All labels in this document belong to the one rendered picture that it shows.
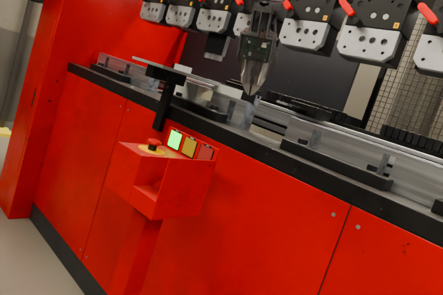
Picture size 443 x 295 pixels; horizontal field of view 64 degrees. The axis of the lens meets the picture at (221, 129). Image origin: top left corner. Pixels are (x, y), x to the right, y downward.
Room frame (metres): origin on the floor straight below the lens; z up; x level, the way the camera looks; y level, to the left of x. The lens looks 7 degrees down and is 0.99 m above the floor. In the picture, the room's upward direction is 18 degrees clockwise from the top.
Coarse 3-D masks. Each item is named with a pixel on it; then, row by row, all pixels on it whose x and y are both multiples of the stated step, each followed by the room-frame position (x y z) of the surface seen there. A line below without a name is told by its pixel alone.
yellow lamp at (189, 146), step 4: (188, 140) 0.94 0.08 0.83; (192, 140) 0.93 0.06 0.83; (184, 144) 0.95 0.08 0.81; (188, 144) 0.94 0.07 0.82; (192, 144) 0.93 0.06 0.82; (184, 148) 0.95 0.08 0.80; (188, 148) 0.94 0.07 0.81; (192, 148) 0.93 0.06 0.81; (184, 152) 0.94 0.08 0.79; (188, 152) 0.94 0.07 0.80; (192, 152) 0.93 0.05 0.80; (192, 156) 0.92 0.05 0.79
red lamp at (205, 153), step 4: (200, 148) 0.91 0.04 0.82; (204, 148) 0.90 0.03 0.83; (208, 148) 0.89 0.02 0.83; (200, 152) 0.91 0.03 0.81; (204, 152) 0.90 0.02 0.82; (208, 152) 0.89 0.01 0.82; (212, 152) 0.88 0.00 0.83; (200, 156) 0.91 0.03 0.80; (204, 156) 0.90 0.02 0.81; (208, 156) 0.89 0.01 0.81
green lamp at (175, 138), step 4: (172, 132) 0.99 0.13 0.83; (176, 132) 0.98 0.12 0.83; (172, 136) 0.98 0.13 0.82; (176, 136) 0.97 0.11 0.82; (180, 136) 0.97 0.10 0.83; (172, 140) 0.98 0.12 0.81; (176, 140) 0.97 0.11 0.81; (180, 140) 0.96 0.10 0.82; (168, 144) 0.99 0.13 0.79; (172, 144) 0.98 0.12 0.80; (176, 144) 0.97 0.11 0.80; (176, 148) 0.97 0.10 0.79
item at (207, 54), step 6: (210, 36) 1.38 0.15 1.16; (216, 36) 1.36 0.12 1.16; (222, 36) 1.34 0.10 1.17; (228, 36) 1.33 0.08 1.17; (210, 42) 1.38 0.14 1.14; (216, 42) 1.36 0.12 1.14; (222, 42) 1.34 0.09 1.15; (228, 42) 1.34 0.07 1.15; (204, 48) 1.39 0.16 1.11; (210, 48) 1.37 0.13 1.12; (216, 48) 1.35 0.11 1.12; (222, 48) 1.33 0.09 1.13; (204, 54) 1.40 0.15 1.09; (210, 54) 1.38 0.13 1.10; (216, 54) 1.35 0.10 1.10; (222, 54) 1.33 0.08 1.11; (216, 60) 1.35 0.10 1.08
